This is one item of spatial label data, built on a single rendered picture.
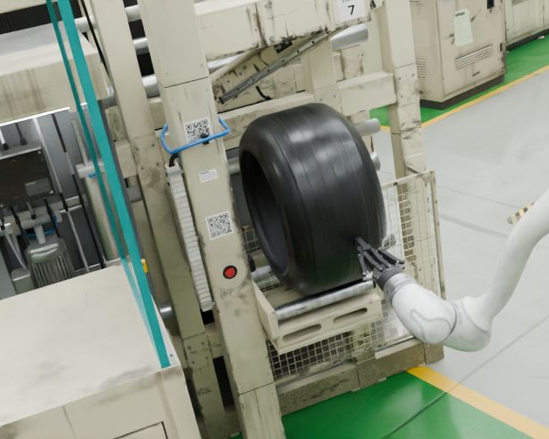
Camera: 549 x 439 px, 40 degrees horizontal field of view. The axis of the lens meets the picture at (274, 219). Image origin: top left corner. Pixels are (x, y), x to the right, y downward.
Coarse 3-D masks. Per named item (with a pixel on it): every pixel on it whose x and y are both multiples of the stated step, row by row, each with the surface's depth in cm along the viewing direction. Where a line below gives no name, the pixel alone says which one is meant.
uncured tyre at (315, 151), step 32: (256, 128) 227; (288, 128) 220; (320, 128) 219; (352, 128) 223; (256, 160) 259; (288, 160) 213; (320, 160) 214; (352, 160) 215; (256, 192) 263; (288, 192) 212; (320, 192) 211; (352, 192) 214; (256, 224) 257; (288, 224) 214; (320, 224) 212; (352, 224) 215; (384, 224) 222; (288, 256) 223; (320, 256) 216; (352, 256) 220; (288, 288) 239; (320, 288) 228
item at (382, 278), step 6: (390, 264) 205; (384, 270) 199; (390, 270) 198; (396, 270) 198; (402, 270) 200; (372, 276) 202; (378, 276) 201; (384, 276) 198; (390, 276) 197; (378, 282) 200; (384, 282) 197
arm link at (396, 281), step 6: (396, 276) 195; (402, 276) 195; (408, 276) 195; (390, 282) 194; (396, 282) 193; (402, 282) 192; (408, 282) 192; (414, 282) 193; (384, 288) 196; (390, 288) 193; (396, 288) 192; (384, 294) 197; (390, 294) 193; (390, 300) 193
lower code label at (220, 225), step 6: (210, 216) 222; (216, 216) 223; (222, 216) 224; (228, 216) 224; (210, 222) 223; (216, 222) 224; (222, 222) 224; (228, 222) 225; (210, 228) 224; (216, 228) 224; (222, 228) 225; (228, 228) 226; (210, 234) 224; (216, 234) 225; (222, 234) 226
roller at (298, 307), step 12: (336, 288) 238; (348, 288) 239; (360, 288) 239; (372, 288) 241; (300, 300) 236; (312, 300) 236; (324, 300) 236; (336, 300) 238; (276, 312) 233; (288, 312) 234; (300, 312) 235
